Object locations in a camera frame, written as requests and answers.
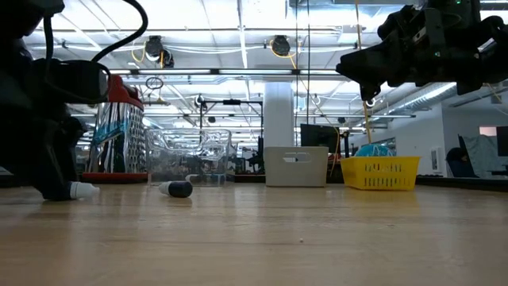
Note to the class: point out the clear plastic container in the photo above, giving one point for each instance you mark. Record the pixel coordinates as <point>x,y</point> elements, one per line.
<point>186,143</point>

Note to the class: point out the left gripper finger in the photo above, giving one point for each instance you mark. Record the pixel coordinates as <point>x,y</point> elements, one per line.
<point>16,139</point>
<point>55,159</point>

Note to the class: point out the grey plastic bin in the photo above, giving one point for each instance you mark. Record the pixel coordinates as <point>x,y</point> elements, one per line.
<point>295,175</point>

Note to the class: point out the black background rig frame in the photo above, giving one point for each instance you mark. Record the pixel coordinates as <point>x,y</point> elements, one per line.
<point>232,102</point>

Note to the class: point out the white square pillar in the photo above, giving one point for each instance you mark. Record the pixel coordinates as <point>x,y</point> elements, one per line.
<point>279,115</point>

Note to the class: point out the small purple dropper bottle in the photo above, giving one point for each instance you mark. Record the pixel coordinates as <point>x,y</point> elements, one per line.
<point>178,189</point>

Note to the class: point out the black monitor screen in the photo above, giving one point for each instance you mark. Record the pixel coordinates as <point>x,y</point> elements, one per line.
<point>317,135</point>

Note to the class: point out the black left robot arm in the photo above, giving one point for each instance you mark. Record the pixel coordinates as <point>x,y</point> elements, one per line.
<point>24,16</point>

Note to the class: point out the yellow plastic basket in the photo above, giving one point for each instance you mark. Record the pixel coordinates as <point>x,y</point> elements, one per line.
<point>397,172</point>

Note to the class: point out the white marker pen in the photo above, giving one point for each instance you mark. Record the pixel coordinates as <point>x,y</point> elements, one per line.
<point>191,178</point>

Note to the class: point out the small teal dropper bottle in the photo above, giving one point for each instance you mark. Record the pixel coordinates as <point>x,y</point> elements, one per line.
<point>85,190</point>

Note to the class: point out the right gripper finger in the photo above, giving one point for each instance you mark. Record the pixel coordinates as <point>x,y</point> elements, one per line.
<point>369,67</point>

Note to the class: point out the black wall screen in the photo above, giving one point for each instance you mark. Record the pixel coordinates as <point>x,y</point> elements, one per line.
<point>503,141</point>

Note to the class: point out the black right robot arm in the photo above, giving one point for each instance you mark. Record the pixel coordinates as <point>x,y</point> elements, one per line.
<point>496,51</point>

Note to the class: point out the grey fabric cover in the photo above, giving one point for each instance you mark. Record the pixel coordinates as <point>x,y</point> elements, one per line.
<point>486,153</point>

